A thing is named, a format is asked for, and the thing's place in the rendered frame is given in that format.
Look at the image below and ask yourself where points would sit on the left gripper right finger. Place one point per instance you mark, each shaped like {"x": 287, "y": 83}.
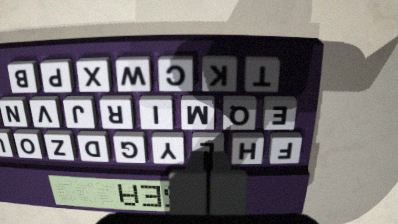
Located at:
{"x": 227, "y": 189}

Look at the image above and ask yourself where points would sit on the dark purple keyboard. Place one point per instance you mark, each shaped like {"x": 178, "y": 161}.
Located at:
{"x": 98, "y": 123}

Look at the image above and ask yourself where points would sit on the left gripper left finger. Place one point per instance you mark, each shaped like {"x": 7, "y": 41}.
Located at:
{"x": 188, "y": 189}

